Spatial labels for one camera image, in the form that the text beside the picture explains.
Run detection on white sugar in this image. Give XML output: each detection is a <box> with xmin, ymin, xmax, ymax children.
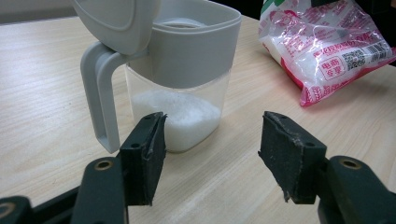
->
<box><xmin>130</xmin><ymin>89</ymin><xmax>223</xmax><ymax>153</ymax></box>

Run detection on grey lidded jar with handle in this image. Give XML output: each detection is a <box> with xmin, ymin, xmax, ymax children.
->
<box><xmin>69</xmin><ymin>0</ymin><xmax>243</xmax><ymax>155</ymax></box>

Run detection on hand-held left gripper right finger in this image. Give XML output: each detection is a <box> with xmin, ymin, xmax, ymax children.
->
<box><xmin>257</xmin><ymin>110</ymin><xmax>396</xmax><ymax>224</ymax></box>

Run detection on pink sugar bag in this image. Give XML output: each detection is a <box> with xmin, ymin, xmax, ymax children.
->
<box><xmin>257</xmin><ymin>0</ymin><xmax>396</xmax><ymax>108</ymax></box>

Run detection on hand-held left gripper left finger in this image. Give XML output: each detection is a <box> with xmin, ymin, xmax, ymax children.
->
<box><xmin>70</xmin><ymin>111</ymin><xmax>168</xmax><ymax>224</ymax></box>

